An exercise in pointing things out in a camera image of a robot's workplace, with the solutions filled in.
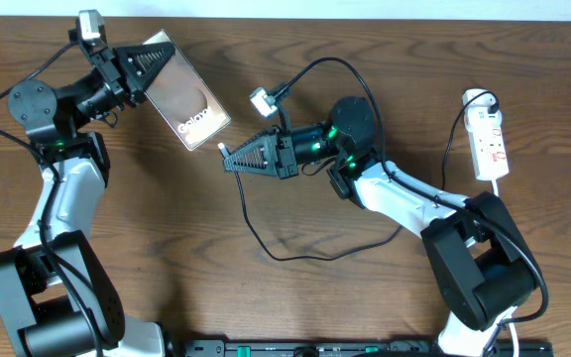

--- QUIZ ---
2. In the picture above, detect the white power strip cord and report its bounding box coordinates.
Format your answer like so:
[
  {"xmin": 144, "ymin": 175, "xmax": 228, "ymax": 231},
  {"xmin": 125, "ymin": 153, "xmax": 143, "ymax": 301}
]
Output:
[{"xmin": 491, "ymin": 178, "xmax": 520, "ymax": 357}]

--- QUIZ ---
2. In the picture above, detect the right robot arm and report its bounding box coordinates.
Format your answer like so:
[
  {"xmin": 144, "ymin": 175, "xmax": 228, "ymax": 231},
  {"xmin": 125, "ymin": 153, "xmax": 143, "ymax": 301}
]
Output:
[{"xmin": 219, "ymin": 96, "xmax": 548, "ymax": 356}]

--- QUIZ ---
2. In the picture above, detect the Galaxy S25 Ultra smartphone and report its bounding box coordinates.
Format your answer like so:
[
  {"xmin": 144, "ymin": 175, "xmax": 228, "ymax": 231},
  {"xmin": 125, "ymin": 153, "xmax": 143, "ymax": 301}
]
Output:
[{"xmin": 144, "ymin": 30, "xmax": 231, "ymax": 151}]

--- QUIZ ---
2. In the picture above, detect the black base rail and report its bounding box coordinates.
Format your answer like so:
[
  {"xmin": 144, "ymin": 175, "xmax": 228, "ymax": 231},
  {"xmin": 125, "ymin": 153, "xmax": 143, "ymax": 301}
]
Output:
[{"xmin": 171, "ymin": 338, "xmax": 555, "ymax": 357}]

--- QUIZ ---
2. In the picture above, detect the black charger cable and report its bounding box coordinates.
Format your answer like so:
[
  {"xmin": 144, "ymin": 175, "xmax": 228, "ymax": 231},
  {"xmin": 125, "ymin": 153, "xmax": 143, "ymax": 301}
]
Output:
[{"xmin": 217, "ymin": 89, "xmax": 501, "ymax": 263}]

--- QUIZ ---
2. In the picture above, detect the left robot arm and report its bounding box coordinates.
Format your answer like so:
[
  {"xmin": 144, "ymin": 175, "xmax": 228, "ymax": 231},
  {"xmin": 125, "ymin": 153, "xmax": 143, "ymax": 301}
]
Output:
[{"xmin": 0, "ymin": 30, "xmax": 177, "ymax": 356}]

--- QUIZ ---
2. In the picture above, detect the white power strip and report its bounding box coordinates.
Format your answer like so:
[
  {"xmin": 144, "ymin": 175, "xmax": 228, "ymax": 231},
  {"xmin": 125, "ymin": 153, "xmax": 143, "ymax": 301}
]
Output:
[{"xmin": 462, "ymin": 88, "xmax": 510, "ymax": 181}]

